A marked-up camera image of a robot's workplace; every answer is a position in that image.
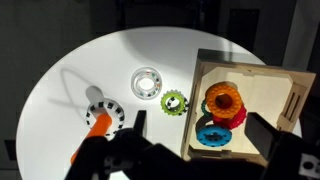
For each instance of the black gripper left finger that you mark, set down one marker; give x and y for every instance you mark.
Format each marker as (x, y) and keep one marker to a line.
(140, 125)

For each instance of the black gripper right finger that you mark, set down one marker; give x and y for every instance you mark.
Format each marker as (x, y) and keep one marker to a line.
(261, 134)

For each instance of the wooden tray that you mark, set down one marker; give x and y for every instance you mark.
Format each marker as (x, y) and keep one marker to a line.
(276, 94)

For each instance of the orange peg post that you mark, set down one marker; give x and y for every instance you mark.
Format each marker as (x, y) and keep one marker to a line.
(102, 124)

